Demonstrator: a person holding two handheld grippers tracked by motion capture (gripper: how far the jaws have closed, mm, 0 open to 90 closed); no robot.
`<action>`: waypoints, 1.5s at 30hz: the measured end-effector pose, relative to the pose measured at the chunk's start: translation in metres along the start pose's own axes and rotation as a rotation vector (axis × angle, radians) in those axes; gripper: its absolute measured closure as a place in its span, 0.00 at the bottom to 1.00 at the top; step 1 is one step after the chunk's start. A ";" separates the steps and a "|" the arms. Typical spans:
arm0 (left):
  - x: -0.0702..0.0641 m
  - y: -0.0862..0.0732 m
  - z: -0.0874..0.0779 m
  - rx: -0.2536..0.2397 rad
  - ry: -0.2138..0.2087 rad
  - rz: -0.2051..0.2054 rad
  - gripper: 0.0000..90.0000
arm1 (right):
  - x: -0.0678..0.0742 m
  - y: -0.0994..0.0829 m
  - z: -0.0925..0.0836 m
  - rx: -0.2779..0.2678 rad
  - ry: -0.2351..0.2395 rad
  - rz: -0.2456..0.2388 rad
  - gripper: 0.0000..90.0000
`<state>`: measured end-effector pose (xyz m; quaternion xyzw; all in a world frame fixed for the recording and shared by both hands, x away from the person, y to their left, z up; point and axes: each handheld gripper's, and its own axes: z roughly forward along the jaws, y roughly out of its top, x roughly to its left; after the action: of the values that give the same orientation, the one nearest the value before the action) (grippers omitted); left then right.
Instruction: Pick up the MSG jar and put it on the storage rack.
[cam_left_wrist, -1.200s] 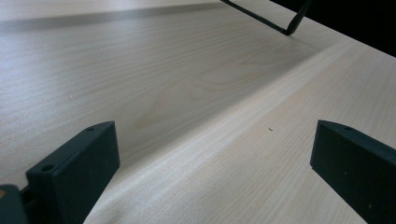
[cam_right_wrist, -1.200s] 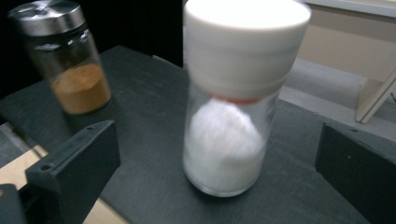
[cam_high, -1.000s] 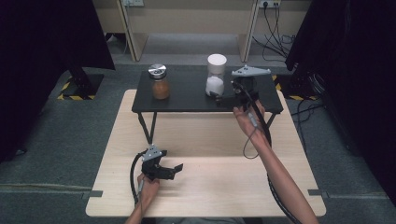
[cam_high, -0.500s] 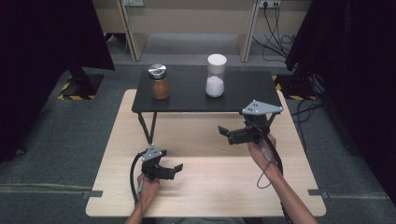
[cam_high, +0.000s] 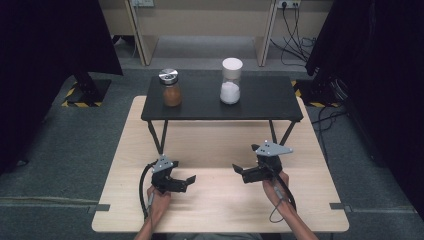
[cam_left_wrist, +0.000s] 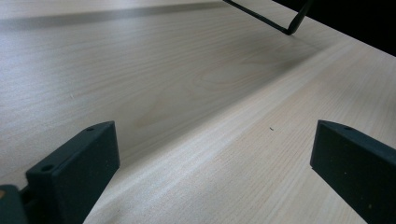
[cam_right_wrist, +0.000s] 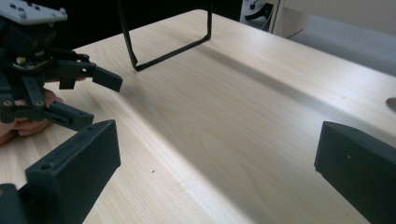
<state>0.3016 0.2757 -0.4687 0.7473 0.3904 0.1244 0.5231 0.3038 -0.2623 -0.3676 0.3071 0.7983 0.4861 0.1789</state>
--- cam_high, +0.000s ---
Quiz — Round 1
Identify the bundle of black power cables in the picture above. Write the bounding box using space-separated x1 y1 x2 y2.
269 3 318 68

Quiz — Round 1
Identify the brown spice jar silver lid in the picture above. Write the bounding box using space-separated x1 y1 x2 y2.
158 68 183 108

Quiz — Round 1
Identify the black metal shelf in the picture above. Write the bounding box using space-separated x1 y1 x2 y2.
140 75 304 156

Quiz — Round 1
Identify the person's grey clothing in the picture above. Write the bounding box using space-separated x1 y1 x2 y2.
166 232 265 240

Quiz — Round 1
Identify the left hand-held gripper black cable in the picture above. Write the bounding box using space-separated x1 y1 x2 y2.
139 161 158 222

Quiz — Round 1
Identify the person's left hand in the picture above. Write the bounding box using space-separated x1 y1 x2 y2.
146 185 172 222

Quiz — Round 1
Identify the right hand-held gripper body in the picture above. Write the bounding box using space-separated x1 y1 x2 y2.
254 140 294 183

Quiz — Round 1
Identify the black curtain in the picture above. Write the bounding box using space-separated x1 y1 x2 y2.
304 0 424 221
0 0 124 176

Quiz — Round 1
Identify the person's right hand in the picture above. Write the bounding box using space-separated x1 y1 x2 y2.
262 170 291 210

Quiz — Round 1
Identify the white wall socket with plugs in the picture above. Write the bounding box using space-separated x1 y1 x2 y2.
276 0 302 10

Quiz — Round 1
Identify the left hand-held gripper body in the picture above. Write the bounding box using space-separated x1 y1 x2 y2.
150 154 175 194

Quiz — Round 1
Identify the white powder jar white lid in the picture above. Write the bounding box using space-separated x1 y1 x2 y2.
219 57 244 106

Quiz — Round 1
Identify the right hand-held gripper black cable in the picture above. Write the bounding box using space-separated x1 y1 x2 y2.
268 173 298 224

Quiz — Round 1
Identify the black floor cable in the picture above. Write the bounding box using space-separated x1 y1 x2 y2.
311 105 349 164

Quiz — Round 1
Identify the black stand base striped tape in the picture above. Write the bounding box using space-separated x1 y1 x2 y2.
291 77 349 109
61 71 113 108

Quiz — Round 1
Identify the hand-held gripper black cable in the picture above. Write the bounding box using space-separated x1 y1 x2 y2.
268 173 298 224
139 161 158 222

